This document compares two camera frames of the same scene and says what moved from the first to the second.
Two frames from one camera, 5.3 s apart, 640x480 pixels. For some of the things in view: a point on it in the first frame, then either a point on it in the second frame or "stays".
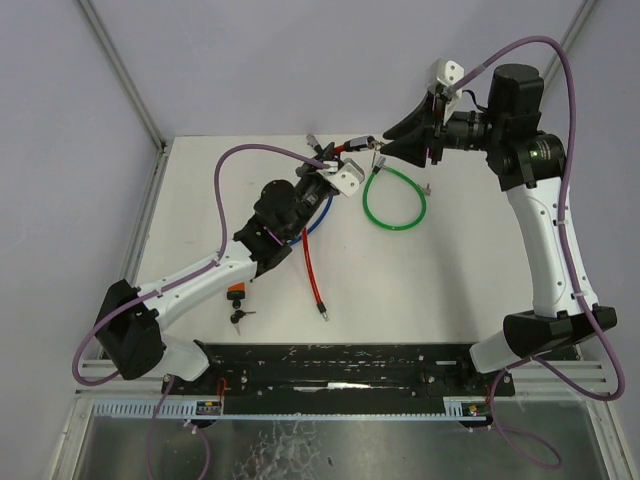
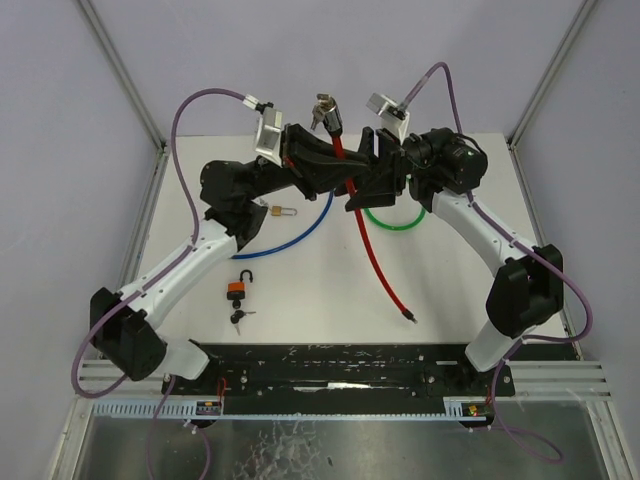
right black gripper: (433, 138) to (391, 162)
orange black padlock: (236, 293) stays
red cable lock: (356, 144) to (327, 112)
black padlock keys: (238, 315) stays
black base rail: (339, 378) stays
